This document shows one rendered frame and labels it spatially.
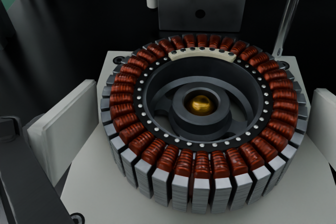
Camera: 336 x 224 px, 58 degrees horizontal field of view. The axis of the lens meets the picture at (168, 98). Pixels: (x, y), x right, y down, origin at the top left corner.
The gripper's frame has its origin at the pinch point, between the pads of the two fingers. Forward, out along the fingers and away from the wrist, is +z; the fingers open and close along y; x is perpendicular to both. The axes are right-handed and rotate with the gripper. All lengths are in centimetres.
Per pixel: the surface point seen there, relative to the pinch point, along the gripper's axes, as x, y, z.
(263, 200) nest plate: -3.7, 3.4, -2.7
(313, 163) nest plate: -2.6, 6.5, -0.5
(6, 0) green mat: 5.0, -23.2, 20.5
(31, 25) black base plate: 3.2, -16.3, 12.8
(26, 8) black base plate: 4.6, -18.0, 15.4
